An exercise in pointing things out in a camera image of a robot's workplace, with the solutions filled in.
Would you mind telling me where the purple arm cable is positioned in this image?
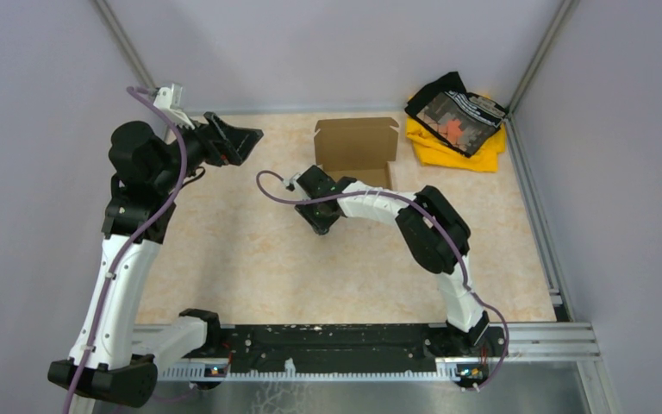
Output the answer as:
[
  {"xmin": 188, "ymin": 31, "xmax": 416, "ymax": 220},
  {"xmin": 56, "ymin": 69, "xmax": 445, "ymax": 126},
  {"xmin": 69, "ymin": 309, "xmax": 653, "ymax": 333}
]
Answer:
[
  {"xmin": 255, "ymin": 170, "xmax": 510, "ymax": 392},
  {"xmin": 61, "ymin": 85, "xmax": 189, "ymax": 414}
]

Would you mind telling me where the brown cardboard box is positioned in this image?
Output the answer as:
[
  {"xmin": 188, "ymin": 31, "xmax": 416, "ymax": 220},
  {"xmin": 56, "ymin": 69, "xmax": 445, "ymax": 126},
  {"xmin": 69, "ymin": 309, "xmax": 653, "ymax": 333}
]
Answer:
[{"xmin": 314, "ymin": 117, "xmax": 400, "ymax": 190}]

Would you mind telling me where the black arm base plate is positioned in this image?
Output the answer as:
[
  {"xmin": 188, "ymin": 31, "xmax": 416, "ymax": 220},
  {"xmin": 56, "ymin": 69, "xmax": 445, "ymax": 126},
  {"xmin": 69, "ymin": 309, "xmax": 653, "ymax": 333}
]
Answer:
[{"xmin": 188, "ymin": 323, "xmax": 504, "ymax": 373}]

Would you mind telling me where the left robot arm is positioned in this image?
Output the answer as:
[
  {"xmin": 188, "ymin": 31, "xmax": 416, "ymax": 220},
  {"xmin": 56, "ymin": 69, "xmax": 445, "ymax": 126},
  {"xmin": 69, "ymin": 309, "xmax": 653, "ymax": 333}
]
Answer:
[{"xmin": 47, "ymin": 112, "xmax": 263, "ymax": 408}]

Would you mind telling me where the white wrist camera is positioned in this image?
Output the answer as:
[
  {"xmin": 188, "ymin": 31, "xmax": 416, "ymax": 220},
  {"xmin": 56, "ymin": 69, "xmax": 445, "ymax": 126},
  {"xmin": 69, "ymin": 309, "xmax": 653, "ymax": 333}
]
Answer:
[
  {"xmin": 153, "ymin": 83, "xmax": 196, "ymax": 129},
  {"xmin": 284, "ymin": 172, "xmax": 303, "ymax": 191}
]

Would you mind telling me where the black printed folded shirt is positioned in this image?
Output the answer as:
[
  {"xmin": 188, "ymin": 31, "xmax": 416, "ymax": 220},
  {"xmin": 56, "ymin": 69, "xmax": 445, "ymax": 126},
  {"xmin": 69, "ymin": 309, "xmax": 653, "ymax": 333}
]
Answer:
[{"xmin": 404, "ymin": 72, "xmax": 509, "ymax": 158}]

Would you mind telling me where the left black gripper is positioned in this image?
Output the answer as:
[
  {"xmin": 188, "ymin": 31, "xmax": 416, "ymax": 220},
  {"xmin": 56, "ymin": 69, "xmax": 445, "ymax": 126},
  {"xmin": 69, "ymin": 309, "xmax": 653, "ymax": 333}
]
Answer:
[{"xmin": 152, "ymin": 109, "xmax": 263, "ymax": 192}]

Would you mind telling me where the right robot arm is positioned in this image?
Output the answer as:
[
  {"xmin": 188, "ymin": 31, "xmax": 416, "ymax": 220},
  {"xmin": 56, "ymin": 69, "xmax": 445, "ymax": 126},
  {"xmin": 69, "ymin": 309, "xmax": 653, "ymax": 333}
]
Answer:
[{"xmin": 284, "ymin": 166, "xmax": 490, "ymax": 355}]

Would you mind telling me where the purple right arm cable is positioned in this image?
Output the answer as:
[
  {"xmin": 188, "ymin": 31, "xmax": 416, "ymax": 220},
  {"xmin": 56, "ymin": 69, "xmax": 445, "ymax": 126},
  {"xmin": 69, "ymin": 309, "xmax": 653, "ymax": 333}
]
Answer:
[{"xmin": 255, "ymin": 170, "xmax": 510, "ymax": 392}]

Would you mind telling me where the aluminium front rail frame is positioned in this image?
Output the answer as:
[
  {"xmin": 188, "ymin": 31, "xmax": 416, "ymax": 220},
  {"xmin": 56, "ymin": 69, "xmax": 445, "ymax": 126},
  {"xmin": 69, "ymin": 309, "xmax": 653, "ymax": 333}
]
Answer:
[{"xmin": 158, "ymin": 323, "xmax": 602, "ymax": 383}]

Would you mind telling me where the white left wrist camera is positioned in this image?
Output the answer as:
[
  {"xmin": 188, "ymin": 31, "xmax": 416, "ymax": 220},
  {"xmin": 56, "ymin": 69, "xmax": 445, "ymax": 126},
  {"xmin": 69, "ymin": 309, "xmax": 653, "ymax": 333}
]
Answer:
[{"xmin": 153, "ymin": 83, "xmax": 196, "ymax": 129}]

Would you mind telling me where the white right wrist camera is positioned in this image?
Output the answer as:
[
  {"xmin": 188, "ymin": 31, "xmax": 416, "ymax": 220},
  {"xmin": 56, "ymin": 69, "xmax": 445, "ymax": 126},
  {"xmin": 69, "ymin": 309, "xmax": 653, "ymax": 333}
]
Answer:
[{"xmin": 284, "ymin": 172, "xmax": 303, "ymax": 191}]

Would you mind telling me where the yellow folded cloth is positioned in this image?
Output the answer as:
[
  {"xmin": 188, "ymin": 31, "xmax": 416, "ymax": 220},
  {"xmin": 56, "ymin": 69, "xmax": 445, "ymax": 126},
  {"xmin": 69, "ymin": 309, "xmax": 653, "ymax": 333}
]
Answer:
[{"xmin": 404, "ymin": 91, "xmax": 509, "ymax": 173}]

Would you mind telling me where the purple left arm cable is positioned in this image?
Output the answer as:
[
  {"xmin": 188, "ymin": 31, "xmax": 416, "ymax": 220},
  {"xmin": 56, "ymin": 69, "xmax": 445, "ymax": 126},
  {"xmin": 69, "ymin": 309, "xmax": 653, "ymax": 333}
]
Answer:
[{"xmin": 61, "ymin": 85, "xmax": 189, "ymax": 414}]

